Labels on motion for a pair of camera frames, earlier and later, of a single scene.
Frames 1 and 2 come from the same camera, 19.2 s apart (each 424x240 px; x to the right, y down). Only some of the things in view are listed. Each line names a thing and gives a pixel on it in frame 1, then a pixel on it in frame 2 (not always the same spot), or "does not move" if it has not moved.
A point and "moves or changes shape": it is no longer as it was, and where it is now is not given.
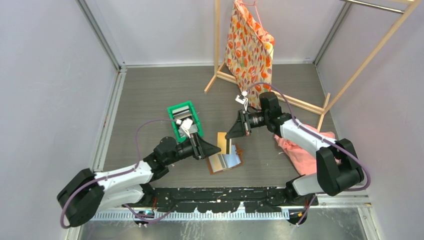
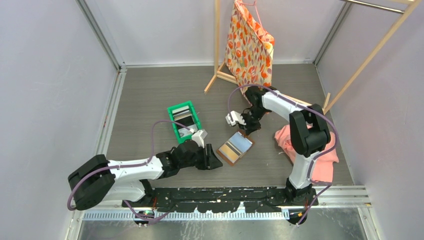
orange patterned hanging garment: x=248 y=54 does not move
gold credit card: x=217 y=162 moves or changes shape
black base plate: x=224 y=200 does not move
